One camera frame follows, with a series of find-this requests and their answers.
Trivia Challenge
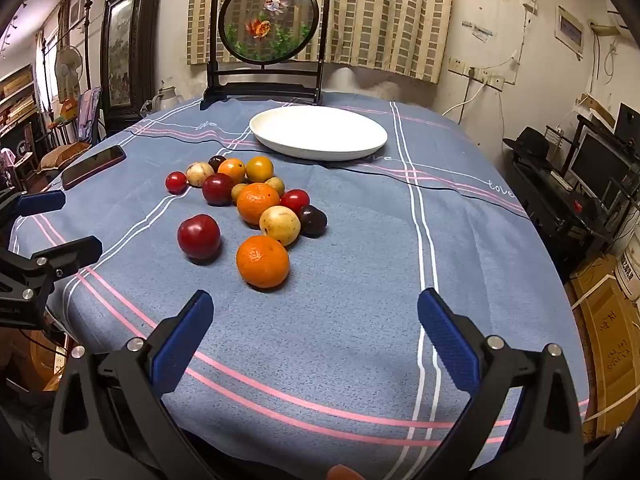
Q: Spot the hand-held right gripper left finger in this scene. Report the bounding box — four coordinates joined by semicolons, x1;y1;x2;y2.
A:
47;289;216;480

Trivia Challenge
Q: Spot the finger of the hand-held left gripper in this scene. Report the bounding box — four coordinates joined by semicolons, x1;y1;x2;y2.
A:
0;187;67;231
0;236;103;302

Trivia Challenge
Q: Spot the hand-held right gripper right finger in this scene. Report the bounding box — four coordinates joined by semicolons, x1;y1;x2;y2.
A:
410;287;586;480

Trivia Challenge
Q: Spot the large red apple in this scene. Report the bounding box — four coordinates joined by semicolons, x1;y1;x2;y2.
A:
177;214;222;261

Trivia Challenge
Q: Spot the orange mandarin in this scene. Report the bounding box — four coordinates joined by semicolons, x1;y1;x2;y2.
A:
236;235;291;289
236;183;281;225

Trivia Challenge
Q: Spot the tan spotted fruit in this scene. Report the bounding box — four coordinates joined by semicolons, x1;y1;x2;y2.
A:
186;161;216;187

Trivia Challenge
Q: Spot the yellow loquat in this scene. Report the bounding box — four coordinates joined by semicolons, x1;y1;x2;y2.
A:
259;205;302;247

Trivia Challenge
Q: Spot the dark red plum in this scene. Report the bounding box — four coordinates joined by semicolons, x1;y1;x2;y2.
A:
202;173;235;207

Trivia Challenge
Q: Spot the smooth orange with green stem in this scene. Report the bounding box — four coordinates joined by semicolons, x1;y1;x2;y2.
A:
218;158;247;186

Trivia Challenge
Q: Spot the yellow-orange pear-shaped fruit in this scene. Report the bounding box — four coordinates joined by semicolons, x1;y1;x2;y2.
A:
245;156;274;184

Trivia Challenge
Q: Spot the white oval plate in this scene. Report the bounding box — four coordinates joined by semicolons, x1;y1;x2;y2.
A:
249;105;389;162

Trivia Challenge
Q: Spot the brown cushion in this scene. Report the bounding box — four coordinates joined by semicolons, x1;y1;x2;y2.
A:
39;141;93;171

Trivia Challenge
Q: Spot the wooden chair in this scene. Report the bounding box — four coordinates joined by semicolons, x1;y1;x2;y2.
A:
0;325;71;391

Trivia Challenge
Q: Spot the black smartphone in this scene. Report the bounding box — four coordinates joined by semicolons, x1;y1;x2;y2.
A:
61;145;127;191

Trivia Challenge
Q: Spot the chair with blue cloth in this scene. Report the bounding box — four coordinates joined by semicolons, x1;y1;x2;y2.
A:
75;86;106;143

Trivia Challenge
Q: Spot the blue striped tablecloth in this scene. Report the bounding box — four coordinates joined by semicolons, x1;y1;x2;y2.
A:
10;95;591;480

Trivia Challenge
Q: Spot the wooden shelf with boxes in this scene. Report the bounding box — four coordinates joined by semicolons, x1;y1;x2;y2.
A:
0;62;41;136

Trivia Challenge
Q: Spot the white standing fan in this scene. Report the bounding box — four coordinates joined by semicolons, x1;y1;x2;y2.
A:
54;45;83;103

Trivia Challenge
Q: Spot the cardboard box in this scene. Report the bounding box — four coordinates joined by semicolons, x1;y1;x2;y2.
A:
565;255;640;441

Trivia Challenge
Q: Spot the white kettle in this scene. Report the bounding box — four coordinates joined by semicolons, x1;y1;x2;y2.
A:
150;85;181;113

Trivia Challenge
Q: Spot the black desk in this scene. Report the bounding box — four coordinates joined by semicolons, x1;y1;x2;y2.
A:
505;150;631;271

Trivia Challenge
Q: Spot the carved dark wooden screen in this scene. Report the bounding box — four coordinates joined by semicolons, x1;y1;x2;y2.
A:
100;0;168;136

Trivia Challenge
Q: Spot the black hat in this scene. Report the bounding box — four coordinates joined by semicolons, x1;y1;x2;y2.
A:
502;127;551;161

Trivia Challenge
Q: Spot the black computer monitor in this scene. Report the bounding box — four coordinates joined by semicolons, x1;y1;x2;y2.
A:
567;127;636;206

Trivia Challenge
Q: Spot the round embroidered table screen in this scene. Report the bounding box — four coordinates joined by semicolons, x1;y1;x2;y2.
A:
200;0;335;111

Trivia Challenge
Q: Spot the beige checked curtain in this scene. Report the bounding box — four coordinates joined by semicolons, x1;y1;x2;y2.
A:
187;0;456;83

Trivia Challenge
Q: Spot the white power cable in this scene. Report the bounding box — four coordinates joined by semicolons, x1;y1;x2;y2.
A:
440;77;488;121

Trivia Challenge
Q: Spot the white framed wall picture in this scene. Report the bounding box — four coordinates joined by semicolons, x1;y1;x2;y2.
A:
555;5;586;56

